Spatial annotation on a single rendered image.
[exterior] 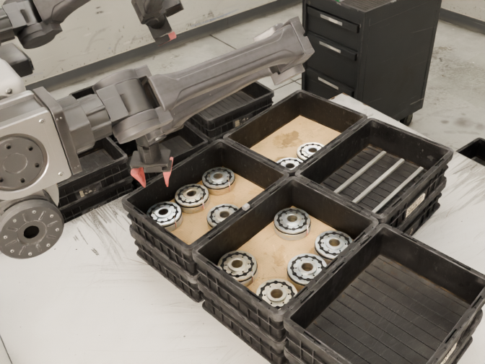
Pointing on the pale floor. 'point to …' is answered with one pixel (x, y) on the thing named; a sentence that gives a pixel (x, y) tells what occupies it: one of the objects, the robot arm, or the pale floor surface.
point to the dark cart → (371, 52)
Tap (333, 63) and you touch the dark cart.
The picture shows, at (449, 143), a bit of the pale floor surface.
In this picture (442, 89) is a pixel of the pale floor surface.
